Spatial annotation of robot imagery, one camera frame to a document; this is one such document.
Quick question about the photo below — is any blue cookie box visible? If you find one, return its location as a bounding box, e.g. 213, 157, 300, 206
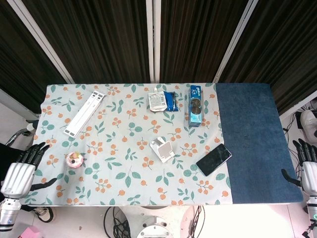
188, 85, 205, 128

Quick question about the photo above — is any blue snack packet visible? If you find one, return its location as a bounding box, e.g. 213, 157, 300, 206
163, 91, 179, 113

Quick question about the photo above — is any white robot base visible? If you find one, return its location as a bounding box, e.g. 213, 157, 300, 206
136, 205, 184, 238

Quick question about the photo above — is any white folded laptop stand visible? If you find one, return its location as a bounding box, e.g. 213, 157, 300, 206
63, 91, 107, 138

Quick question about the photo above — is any pink cupcake toy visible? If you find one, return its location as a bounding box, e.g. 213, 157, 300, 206
64, 152, 85, 170

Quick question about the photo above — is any white snack pouch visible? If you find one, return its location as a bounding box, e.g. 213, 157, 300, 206
148, 87, 167, 112

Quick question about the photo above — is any pink box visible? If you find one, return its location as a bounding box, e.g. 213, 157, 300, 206
21, 227, 40, 238

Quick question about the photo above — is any white partition post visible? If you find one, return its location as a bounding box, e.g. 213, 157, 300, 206
146, 0, 161, 84
213, 0, 258, 84
6, 0, 75, 84

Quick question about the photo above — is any white folding phone stand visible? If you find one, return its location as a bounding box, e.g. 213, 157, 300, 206
150, 137, 175, 164

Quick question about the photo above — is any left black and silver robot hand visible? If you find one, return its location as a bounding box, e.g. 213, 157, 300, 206
0, 142, 58, 200

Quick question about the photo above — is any black smartphone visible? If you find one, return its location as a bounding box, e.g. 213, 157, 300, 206
196, 143, 233, 177

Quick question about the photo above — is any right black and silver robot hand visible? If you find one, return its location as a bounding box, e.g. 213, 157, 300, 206
281, 138, 317, 199

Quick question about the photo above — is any chrome chair frame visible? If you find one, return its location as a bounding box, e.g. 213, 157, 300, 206
4, 119, 38, 147

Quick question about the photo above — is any black cable bundle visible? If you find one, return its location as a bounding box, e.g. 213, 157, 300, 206
104, 206, 133, 238

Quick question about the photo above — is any floral fruit print tablecloth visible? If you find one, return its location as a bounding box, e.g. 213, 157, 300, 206
19, 83, 232, 206

